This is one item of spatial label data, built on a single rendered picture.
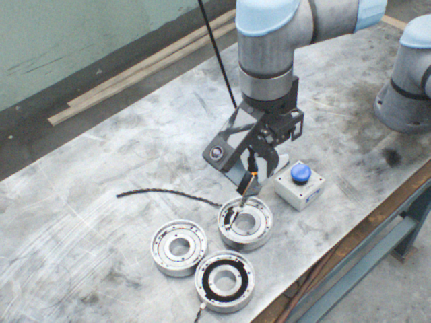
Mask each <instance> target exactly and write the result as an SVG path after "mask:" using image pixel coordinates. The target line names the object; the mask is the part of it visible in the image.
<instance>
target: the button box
mask: <svg viewBox="0 0 431 323"><path fill-rule="evenodd" d="M297 164H303V163H302V162H301V161H300V160H299V161H297V162H296V164H294V165H293V166H291V167H290V168H288V169H287V170H286V171H285V172H284V173H282V174H281V175H279V176H278V177H277V178H275V186H274V192H276V193H277V194H278V195H280V197H281V198H283V199H284V200H285V202H287V203H288V204H289V205H291V206H293V208H295V209H296V210H297V211H299V212H301V210H303V209H304V208H305V207H307V206H309V204H311V203H312V202H313V201H314V200H315V199H317V197H318V196H319V195H321V194H322V193H323V192H324V188H325V181H326V179H324V178H323V177H321V176H320V175H318V174H317V173H316V172H314V171H313V170H311V171H312V175H311V177H310V178H309V179H308V180H305V181H304V182H299V181H298V180H295V179H294V178H293V177H291V175H290V170H291V168H293V167H294V166H295V165H297Z"/></svg>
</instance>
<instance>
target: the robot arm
mask: <svg viewBox="0 0 431 323"><path fill-rule="evenodd" d="M386 5H387V0H238V1H237V2H236V18H235V23H236V29H237V41H238V75H239V85H240V87H241V95H242V99H243V101H242V102H241V103H239V105H238V106H237V109H235V111H234V112H233V113H232V115H231V116H230V118H229V119H228V120H227V121H226V123H225V124H224V126H223V127H222V128H221V129H220V130H219V131H218V133H217V134H216V136H215V137H214V138H213V139H212V140H211V142H210V143H209V145H208V146H207V148H206V149H204V151H203V152H202V157H203V159H204V160H206V161H207V162H208V164H209V165H211V166H212V167H213V168H214V169H215V170H217V171H219V172H221V173H228V172H229V171H230V169H231V168H232V167H233V165H234V164H235V162H236V161H237V160H238V158H239V157H240V158H241V159H242V162H243V164H244V166H245V168H246V170H253V169H255V165H254V163H255V158H256V164H257V167H258V171H257V175H258V178H257V182H258V183H259V184H260V185H262V186H265V185H267V184H269V183H270V181H271V179H272V178H273V175H274V174H275V173H277V172H278V171H279V170H280V169H281V168H282V167H283V166H284V165H286V162H287V161H288V154H284V155H279V149H278V148H276V147H277V146H278V145H279V144H280V145H281V144H282V143H283V142H285V141H287V140H288V139H289V138H290V133H291V139H290V141H291V142H293V141H295V140H296V139H297V138H298V137H300V136H302V129H303V122H304V112H303V111H302V110H301V109H299V108H298V107H297V101H298V85H299V77H298V76H297V75H295V74H293V71H294V51H295V50H296V49H299V48H304V47H306V46H308V45H311V44H316V43H319V42H323V41H326V40H330V39H334V38H338V37H340V36H343V35H346V34H355V33H356V32H357V31H359V30H363V29H365V28H369V27H372V26H375V24H377V23H378V22H379V21H380V20H381V19H382V18H383V16H384V14H385V10H386V8H385V7H386ZM296 112H297V113H298V115H297V116H295V117H293V115H292V114H291V113H296ZM374 113H375V115H376V117H377V118H378V119H379V120H380V121H381V122H382V123H383V124H384V125H385V126H387V127H389V128H390V129H393V130H395V131H397V132H399V133H405V134H410V135H419V134H424V133H428V132H430V131H431V14H430V15H423V16H420V17H418V18H416V19H414V20H412V21H411V22H410V23H408V25H407V26H406V27H405V30H404V33H403V36H402V37H401V39H400V46H399V50H398V53H397V55H396V59H395V63H394V65H393V70H392V74H391V78H390V79H389V80H388V81H387V82H386V84H385V85H384V86H383V88H382V89H381V91H379V93H378V95H377V96H376V98H375V102H374ZM299 122H300V131H299V132H297V133H296V134H294V131H295V130H296V125H295V124H297V123H299ZM258 155H259V156H258Z"/></svg>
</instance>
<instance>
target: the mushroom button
mask: <svg viewBox="0 0 431 323"><path fill-rule="evenodd" d="M290 175H291V177H293V178H294V179H295V180H298V181H299V182H304V181H305V180H308V179H309V178H310V177H311V175H312V171H311V169H310V168H309V167H308V166H307V165H304V164H297V165H295V166H294V167H293V168H291V170H290Z"/></svg>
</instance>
